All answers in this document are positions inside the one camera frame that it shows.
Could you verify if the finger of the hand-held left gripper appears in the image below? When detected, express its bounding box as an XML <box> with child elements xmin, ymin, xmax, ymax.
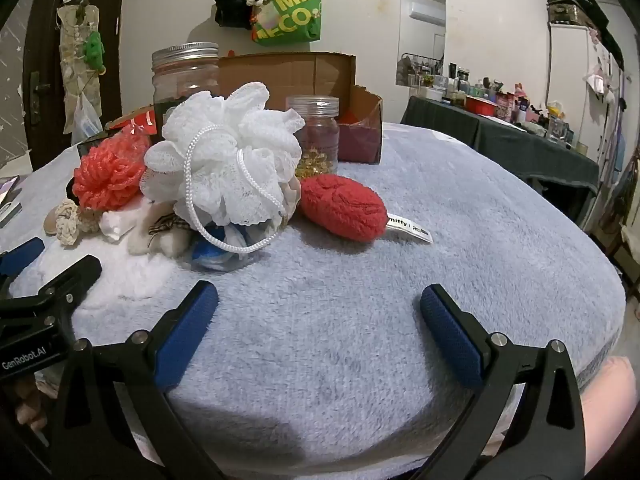
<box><xmin>0</xmin><ymin>254</ymin><xmax>103</xmax><ymax>345</ymax></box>
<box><xmin>0</xmin><ymin>236</ymin><xmax>46</xmax><ymax>281</ymax></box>

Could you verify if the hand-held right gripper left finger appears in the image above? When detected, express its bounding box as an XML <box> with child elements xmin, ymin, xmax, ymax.
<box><xmin>47</xmin><ymin>280</ymin><xmax>221</xmax><ymax>480</ymax></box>

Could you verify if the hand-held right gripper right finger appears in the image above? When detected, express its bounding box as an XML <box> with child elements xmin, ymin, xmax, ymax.
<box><xmin>419</xmin><ymin>283</ymin><xmax>587</xmax><ymax>480</ymax></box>

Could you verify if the beige crochet flower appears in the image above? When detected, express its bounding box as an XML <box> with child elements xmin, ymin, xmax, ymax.
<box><xmin>75</xmin><ymin>207</ymin><xmax>103</xmax><ymax>235</ymax></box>
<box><xmin>44</xmin><ymin>198</ymin><xmax>83</xmax><ymax>248</ymax></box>

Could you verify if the blue cloth pouch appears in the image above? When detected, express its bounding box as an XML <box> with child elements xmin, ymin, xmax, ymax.
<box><xmin>190</xmin><ymin>222</ymin><xmax>261</xmax><ymax>271</ymax></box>

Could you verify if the white plush toy checked bow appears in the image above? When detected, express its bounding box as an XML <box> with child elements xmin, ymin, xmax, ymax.
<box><xmin>125</xmin><ymin>205</ymin><xmax>193</xmax><ymax>261</ymax></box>

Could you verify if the pink foam net sleeve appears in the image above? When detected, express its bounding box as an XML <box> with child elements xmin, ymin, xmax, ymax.
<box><xmin>72</xmin><ymin>127</ymin><xmax>153</xmax><ymax>211</ymax></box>

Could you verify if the red foam net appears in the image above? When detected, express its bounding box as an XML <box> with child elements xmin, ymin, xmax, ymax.
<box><xmin>299</xmin><ymin>174</ymin><xmax>433</xmax><ymax>245</ymax></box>

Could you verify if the white mesh bath pouf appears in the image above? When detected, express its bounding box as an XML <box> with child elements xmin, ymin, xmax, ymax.
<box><xmin>142</xmin><ymin>81</ymin><xmax>307</xmax><ymax>255</ymax></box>

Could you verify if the cardboard box red inside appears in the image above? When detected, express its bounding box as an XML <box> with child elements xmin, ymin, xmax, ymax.
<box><xmin>105</xmin><ymin>51</ymin><xmax>385</xmax><ymax>166</ymax></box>

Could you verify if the person's left hand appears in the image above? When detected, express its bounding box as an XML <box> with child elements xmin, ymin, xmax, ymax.
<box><xmin>15</xmin><ymin>377</ymin><xmax>56</xmax><ymax>431</ymax></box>

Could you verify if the hanging clear plastic bag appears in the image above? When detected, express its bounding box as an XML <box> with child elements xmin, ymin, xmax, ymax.
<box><xmin>70</xmin><ymin>92</ymin><xmax>103</xmax><ymax>143</ymax></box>

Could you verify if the pink cloth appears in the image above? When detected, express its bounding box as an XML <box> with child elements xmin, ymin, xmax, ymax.
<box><xmin>580</xmin><ymin>357</ymin><xmax>640</xmax><ymax>441</ymax></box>

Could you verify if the hanging clear organizer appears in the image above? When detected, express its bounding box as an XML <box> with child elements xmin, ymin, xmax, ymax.
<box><xmin>56</xmin><ymin>0</ymin><xmax>108</xmax><ymax>136</ymax></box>

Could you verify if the table with dark cloth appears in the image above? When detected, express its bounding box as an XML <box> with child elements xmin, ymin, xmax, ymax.
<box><xmin>400</xmin><ymin>95</ymin><xmax>601</xmax><ymax>226</ymax></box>

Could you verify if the large glass jar metal lid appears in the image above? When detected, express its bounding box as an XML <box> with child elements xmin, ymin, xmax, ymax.
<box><xmin>151</xmin><ymin>42</ymin><xmax>222</xmax><ymax>133</ymax></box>

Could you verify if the green toy figure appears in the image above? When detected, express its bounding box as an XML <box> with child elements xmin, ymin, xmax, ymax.
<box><xmin>82</xmin><ymin>31</ymin><xmax>107</xmax><ymax>73</ymax></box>

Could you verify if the dark wooden door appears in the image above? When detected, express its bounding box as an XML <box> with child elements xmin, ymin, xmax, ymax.
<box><xmin>22</xmin><ymin>0</ymin><xmax>132</xmax><ymax>171</ymax></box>

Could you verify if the small clear plastic jar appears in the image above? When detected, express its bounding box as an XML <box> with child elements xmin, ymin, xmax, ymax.
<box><xmin>286</xmin><ymin>95</ymin><xmax>341</xmax><ymax>180</ymax></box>

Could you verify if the row of cosmetic bottles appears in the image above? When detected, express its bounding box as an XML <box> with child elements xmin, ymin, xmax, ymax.
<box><xmin>407</xmin><ymin>62</ymin><xmax>588</xmax><ymax>153</ymax></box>

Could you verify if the white wardrobe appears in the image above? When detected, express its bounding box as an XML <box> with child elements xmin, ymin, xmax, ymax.
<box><xmin>545</xmin><ymin>22</ymin><xmax>633</xmax><ymax>171</ymax></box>

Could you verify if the black bag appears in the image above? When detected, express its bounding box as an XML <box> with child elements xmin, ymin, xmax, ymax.
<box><xmin>212</xmin><ymin>0</ymin><xmax>263</xmax><ymax>31</ymax></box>

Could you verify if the green snack bag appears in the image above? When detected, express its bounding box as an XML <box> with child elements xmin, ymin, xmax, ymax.
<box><xmin>251</xmin><ymin>0</ymin><xmax>323</xmax><ymax>47</ymax></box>

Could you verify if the patterned suitcase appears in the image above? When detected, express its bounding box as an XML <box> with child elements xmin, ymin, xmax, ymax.
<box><xmin>546</xmin><ymin>0</ymin><xmax>608</xmax><ymax>28</ymax></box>

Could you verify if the metal door handle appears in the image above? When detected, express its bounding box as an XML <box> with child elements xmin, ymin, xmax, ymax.
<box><xmin>27</xmin><ymin>71</ymin><xmax>53</xmax><ymax>126</ymax></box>

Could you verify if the wall mirror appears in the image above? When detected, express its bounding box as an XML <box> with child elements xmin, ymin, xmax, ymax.
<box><xmin>396</xmin><ymin>0</ymin><xmax>447</xmax><ymax>88</ymax></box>

